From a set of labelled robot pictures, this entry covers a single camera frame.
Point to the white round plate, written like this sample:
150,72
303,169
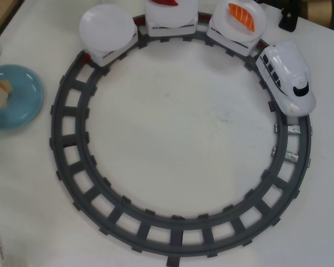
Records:
105,27
169,16
259,16

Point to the orange salmon nigiri sushi toy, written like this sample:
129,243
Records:
242,15

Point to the grey circular toy train track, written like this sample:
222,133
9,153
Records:
281,140

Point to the red tuna sushi toy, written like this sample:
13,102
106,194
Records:
167,2

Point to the white Shinkansen toy locomotive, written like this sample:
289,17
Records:
284,69

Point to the blue round dish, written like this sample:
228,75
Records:
25,97

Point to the brown wooden furniture piece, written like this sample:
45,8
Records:
318,12

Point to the silver foil tape strip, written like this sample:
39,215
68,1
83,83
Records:
294,129
291,156

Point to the black table clamp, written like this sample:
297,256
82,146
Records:
288,20

